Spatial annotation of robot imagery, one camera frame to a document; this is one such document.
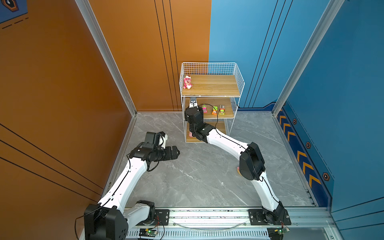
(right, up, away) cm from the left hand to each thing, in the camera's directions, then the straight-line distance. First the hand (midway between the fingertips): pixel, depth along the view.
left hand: (172, 151), depth 81 cm
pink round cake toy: (+30, -3, -23) cm, 38 cm away
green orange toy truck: (+23, +23, +3) cm, 32 cm away
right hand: (+10, +26, +7) cm, 29 cm away
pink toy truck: (+18, +24, +4) cm, 30 cm away
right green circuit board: (+53, -35, -12) cm, 65 cm away
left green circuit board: (-10, -37, -11) cm, 40 cm away
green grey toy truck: (+28, +23, +2) cm, 36 cm away
